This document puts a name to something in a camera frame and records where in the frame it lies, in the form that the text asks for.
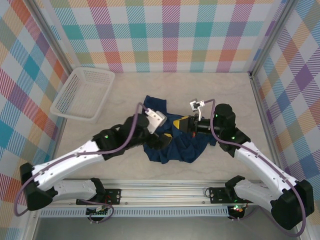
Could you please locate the white plastic mesh basket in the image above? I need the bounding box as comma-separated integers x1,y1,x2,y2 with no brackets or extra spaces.
49,66,116,124

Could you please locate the small electronics board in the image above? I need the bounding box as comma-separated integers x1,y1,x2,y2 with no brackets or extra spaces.
86,204,111,217
228,203,247,216

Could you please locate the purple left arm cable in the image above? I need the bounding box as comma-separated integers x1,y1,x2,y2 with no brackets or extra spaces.
13,102,153,225

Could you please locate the white slotted cable duct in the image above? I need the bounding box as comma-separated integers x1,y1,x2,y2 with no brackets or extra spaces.
39,206,230,218

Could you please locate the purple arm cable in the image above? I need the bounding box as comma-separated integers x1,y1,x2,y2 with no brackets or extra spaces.
202,99,308,238
13,102,153,225

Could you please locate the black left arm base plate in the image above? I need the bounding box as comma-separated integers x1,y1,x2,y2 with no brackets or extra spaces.
75,187,123,206

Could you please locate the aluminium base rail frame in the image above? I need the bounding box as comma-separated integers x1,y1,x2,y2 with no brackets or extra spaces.
27,176,303,208

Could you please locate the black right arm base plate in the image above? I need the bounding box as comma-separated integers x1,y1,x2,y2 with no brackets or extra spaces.
208,186,255,205

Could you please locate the aluminium side rail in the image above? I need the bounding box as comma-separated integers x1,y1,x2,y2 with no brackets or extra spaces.
48,117,67,166
248,71,286,181

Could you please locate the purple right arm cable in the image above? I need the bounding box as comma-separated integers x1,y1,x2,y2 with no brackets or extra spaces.
202,99,308,238

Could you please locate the navy blue t-shirt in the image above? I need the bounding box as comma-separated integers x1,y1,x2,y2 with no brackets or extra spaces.
142,94,217,165

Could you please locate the aluminium corner post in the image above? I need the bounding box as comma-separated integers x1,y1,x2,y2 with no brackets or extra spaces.
29,0,76,73
248,0,300,76

